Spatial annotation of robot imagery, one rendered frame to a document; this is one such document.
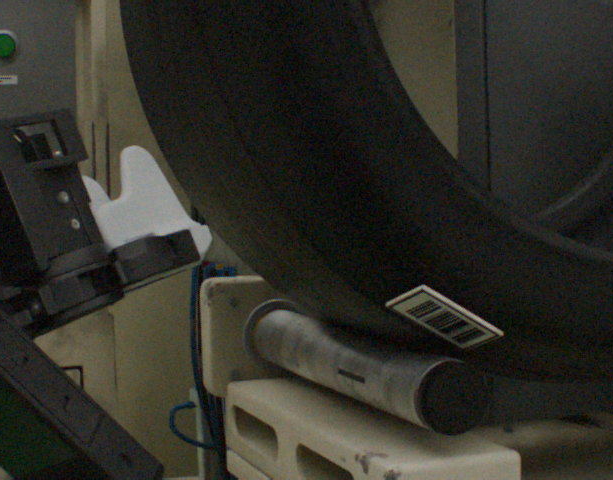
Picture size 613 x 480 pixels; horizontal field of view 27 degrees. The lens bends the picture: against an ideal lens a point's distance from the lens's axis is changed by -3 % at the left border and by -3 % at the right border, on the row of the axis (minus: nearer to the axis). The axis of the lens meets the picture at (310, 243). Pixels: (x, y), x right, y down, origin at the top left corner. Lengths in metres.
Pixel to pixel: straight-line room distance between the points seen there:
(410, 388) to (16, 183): 0.34
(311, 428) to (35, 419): 0.41
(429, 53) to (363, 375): 0.40
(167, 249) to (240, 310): 0.53
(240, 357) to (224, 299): 0.05
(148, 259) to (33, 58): 0.87
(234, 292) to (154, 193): 0.49
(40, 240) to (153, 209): 0.09
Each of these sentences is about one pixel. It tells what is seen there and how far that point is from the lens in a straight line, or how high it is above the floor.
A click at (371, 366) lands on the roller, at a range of 0.82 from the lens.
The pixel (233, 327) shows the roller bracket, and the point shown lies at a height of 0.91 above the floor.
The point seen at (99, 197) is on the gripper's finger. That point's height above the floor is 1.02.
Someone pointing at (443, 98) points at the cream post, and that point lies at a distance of 1.15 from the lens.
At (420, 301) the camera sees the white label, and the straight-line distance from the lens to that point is 0.75.
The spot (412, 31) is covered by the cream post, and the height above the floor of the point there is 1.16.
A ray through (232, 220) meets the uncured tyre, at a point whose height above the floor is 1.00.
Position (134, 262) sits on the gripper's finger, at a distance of 0.51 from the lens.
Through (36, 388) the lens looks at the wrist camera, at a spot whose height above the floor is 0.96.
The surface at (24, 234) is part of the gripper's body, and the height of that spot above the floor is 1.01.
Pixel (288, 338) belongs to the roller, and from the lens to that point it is 0.98.
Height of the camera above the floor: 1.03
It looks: 3 degrees down
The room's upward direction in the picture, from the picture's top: 1 degrees counter-clockwise
